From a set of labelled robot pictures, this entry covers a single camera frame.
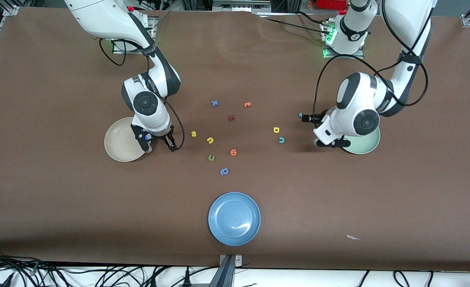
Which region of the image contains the beige plate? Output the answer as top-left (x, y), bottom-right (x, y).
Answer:
top-left (104, 117), bottom-right (152, 162)

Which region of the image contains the green plate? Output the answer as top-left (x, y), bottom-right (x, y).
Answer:
top-left (341, 126), bottom-right (381, 155)

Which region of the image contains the blue plate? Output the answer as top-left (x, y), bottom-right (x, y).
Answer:
top-left (208, 192), bottom-right (261, 246)

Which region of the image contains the red box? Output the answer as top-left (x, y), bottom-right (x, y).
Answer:
top-left (314, 0), bottom-right (349, 10)

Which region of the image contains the brown table cover sheet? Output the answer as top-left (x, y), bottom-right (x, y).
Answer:
top-left (0, 7), bottom-right (470, 272)

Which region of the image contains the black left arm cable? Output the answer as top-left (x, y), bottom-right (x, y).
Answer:
top-left (313, 0), bottom-right (429, 120)

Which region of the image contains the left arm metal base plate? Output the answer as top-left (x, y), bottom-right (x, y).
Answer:
top-left (322, 20), bottom-right (365, 59)

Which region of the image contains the black base cable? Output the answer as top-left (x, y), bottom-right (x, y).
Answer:
top-left (264, 17), bottom-right (328, 36)
top-left (297, 11), bottom-right (325, 24)

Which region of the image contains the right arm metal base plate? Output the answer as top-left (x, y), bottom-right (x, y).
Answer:
top-left (112, 17), bottom-right (156, 55)

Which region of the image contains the grey metal rail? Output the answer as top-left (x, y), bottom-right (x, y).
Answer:
top-left (212, 0), bottom-right (272, 12)

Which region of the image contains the aluminium camera post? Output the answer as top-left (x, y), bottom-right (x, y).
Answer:
top-left (209, 254), bottom-right (243, 287)

